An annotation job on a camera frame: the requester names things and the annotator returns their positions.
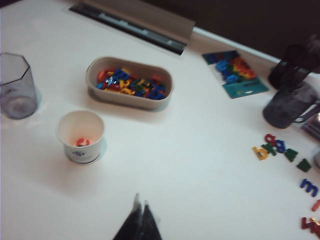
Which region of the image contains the red letter k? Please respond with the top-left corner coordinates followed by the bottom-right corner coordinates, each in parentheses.
top-left (300, 216), bottom-right (320, 237)

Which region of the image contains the dark speckled grey mug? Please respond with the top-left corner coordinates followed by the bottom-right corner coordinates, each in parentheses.
top-left (262, 81), bottom-right (320, 130)

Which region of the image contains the dark green plastic letter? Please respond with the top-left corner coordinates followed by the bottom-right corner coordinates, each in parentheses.
top-left (264, 144), bottom-right (277, 157)

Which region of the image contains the yellow plastic letter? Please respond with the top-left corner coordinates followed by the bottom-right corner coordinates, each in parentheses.
top-left (252, 146), bottom-right (270, 161)

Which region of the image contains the blue plastic letter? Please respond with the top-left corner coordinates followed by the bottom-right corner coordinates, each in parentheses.
top-left (147, 90), bottom-right (166, 101)
top-left (116, 68), bottom-right (131, 79)

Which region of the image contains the white paper cup blue logo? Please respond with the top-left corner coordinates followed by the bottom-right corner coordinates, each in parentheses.
top-left (56, 109), bottom-right (105, 165)

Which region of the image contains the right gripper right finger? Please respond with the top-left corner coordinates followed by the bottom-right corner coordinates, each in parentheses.
top-left (141, 199), bottom-right (163, 240)

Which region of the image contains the red letter c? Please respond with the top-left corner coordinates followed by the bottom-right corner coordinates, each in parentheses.
top-left (74, 136), bottom-right (91, 147)

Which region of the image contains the blue letter g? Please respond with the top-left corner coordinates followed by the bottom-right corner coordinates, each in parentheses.
top-left (273, 138), bottom-right (289, 154)

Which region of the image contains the beige oval pulp bowl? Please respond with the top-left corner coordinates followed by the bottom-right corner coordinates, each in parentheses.
top-left (86, 56), bottom-right (174, 111)

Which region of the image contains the green letter a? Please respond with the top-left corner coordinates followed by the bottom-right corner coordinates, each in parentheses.
top-left (284, 147), bottom-right (299, 162)

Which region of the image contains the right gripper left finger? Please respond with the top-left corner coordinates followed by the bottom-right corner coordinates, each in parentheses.
top-left (112, 192), bottom-right (143, 240)

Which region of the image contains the black mesh pen holder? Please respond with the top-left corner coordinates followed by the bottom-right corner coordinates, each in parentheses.
top-left (267, 44), bottom-right (313, 91)

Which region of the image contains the green letter v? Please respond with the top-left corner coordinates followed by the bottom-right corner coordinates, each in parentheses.
top-left (296, 158), bottom-right (312, 174)

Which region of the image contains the blue letter m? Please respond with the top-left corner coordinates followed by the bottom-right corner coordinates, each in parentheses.
top-left (299, 178), bottom-right (320, 197)

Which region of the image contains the transparent grey plastic mug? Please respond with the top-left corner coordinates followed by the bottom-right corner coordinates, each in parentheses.
top-left (0, 52), bottom-right (39, 120)

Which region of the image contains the brown desk partition screen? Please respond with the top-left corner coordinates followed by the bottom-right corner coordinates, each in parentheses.
top-left (139, 0), bottom-right (320, 61)

